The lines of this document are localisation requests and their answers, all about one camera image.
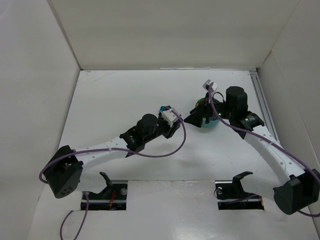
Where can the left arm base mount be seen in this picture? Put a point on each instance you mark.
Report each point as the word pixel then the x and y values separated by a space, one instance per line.
pixel 112 197

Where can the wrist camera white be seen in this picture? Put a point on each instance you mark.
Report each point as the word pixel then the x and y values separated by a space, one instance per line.
pixel 210 86
pixel 171 116

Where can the teal lego block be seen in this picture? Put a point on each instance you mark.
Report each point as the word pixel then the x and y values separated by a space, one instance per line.
pixel 164 108

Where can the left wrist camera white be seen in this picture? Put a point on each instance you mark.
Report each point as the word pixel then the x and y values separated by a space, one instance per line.
pixel 171 116

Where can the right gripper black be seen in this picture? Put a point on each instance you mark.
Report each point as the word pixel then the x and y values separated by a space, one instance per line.
pixel 204 113

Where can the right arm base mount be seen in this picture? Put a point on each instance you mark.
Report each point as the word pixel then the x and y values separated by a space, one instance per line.
pixel 231 195

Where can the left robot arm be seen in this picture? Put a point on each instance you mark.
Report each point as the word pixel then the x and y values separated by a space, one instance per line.
pixel 66 171

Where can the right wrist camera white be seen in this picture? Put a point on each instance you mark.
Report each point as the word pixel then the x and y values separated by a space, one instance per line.
pixel 210 86

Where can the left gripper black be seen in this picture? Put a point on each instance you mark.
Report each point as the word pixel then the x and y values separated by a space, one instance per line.
pixel 171 130

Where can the aluminium rail right edge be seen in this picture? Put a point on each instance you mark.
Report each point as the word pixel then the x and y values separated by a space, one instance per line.
pixel 264 108

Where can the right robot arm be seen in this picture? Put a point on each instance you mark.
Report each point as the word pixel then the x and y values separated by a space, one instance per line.
pixel 295 185

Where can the teal round divided container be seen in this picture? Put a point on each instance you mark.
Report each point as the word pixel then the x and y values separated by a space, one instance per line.
pixel 212 120

